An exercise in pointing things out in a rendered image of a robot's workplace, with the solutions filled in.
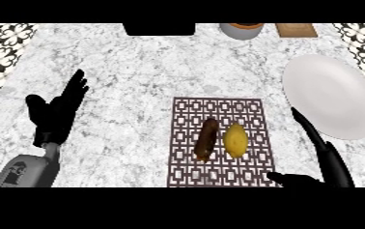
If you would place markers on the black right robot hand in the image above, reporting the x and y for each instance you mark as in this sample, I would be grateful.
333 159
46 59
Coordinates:
333 168

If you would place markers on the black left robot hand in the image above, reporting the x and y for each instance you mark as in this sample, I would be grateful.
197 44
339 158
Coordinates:
58 113

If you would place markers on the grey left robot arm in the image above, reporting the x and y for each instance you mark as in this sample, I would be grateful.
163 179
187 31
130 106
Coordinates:
30 171

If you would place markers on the yellow lemon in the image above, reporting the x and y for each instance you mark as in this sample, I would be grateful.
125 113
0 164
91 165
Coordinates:
235 140

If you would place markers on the white plate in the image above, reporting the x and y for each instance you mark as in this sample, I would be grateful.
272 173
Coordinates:
328 95

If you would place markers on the brown patterned placemat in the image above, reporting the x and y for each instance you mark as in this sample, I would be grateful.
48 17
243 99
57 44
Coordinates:
222 142

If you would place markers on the brown sweet potato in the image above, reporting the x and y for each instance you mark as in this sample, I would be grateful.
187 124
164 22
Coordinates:
206 140

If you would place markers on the black appliance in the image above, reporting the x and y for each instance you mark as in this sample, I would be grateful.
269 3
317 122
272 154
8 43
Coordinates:
160 29

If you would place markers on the wooden cutting board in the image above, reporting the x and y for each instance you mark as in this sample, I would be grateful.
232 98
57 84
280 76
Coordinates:
296 30

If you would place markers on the grey pot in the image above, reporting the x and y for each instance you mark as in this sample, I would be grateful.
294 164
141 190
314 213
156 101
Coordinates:
241 30

